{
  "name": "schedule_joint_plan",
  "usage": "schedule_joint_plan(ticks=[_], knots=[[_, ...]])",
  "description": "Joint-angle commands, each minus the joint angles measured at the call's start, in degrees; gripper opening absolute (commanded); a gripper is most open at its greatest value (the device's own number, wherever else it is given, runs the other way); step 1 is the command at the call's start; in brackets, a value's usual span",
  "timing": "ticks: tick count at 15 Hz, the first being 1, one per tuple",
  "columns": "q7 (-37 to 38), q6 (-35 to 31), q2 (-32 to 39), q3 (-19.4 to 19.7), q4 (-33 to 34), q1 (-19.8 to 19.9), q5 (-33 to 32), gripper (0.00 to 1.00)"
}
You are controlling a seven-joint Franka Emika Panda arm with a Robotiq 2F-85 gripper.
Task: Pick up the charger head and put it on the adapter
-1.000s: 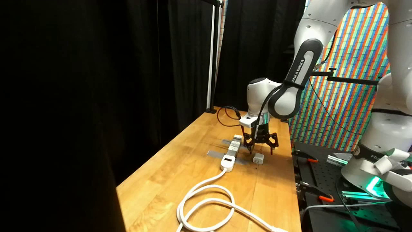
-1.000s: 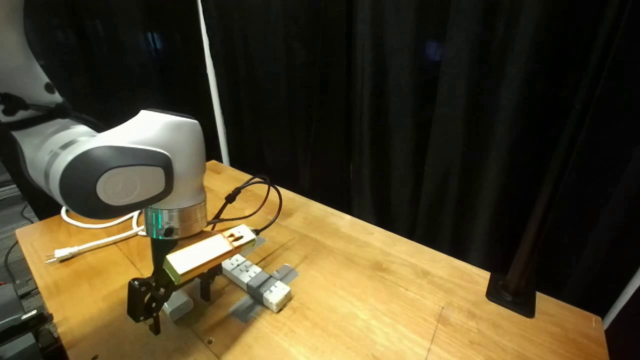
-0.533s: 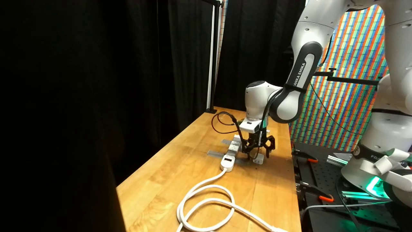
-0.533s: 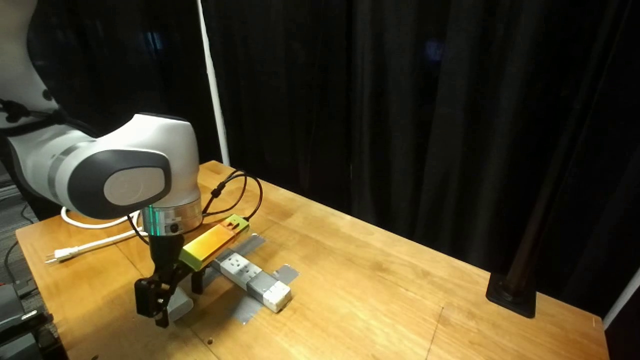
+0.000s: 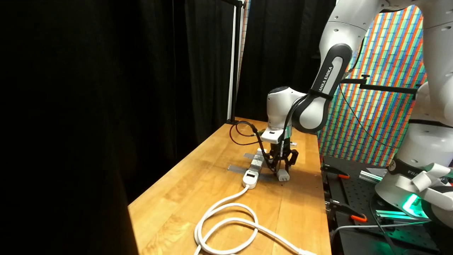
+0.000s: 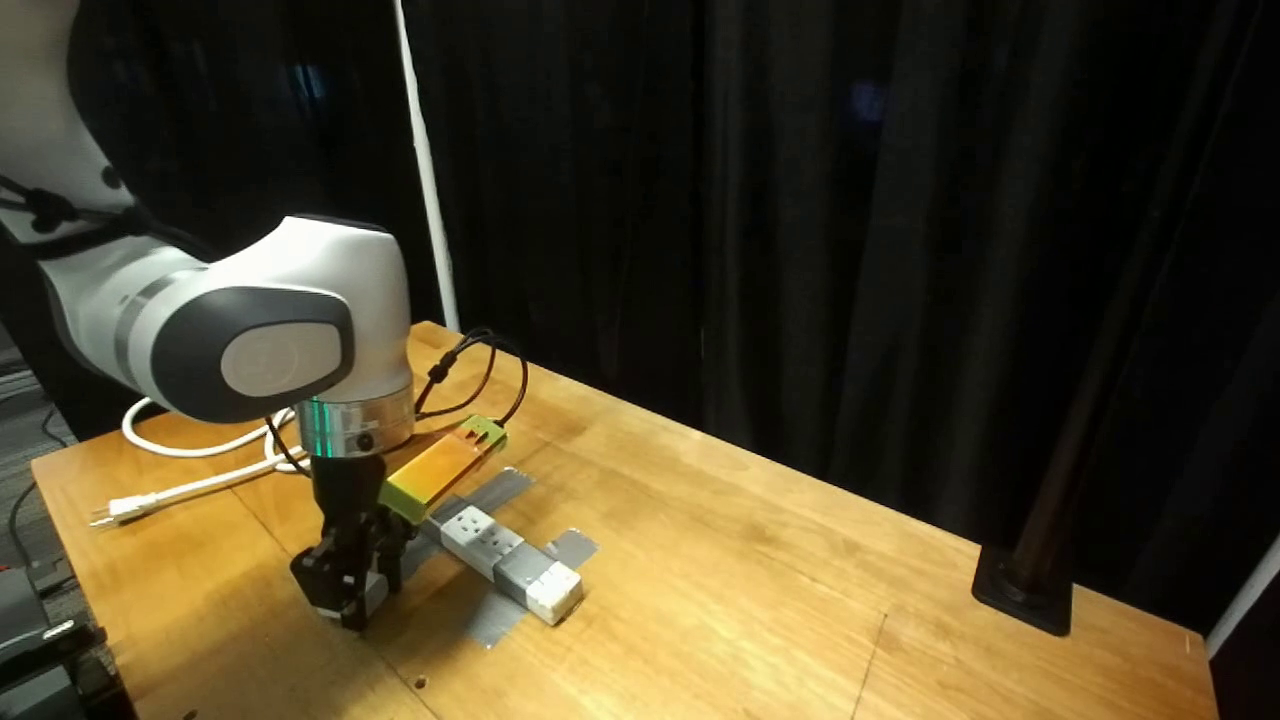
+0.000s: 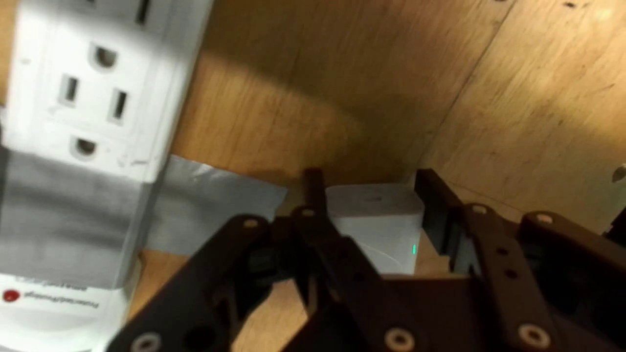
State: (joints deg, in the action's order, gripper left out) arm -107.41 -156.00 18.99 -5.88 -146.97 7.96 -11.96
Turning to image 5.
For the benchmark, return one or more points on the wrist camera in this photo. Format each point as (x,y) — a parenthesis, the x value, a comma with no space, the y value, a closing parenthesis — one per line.
(271,136)

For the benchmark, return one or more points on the aluminium rail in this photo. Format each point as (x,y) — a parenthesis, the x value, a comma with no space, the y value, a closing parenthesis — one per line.
(368,176)
(393,214)

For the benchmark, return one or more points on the black curtain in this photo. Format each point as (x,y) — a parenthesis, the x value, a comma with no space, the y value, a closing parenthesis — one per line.
(283,42)
(88,88)

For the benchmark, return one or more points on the colourful patterned board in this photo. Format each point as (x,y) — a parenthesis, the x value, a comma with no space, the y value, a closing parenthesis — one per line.
(385,71)

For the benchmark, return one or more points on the camera on mount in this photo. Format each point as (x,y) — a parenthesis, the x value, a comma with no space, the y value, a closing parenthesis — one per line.
(382,87)

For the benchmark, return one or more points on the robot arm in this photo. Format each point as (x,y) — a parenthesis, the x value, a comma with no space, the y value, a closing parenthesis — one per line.
(435,53)

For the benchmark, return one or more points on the white charger head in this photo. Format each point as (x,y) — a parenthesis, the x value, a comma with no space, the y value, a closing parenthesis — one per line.
(283,175)

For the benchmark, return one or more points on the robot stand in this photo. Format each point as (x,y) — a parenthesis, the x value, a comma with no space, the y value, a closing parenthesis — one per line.
(357,198)

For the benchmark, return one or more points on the white pole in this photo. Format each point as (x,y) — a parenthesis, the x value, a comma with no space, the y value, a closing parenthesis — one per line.
(231,60)

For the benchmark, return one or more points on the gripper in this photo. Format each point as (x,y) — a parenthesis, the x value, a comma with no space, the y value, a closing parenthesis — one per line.
(281,148)

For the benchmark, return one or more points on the white power strip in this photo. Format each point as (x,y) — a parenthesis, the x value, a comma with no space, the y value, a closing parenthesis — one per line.
(252,174)

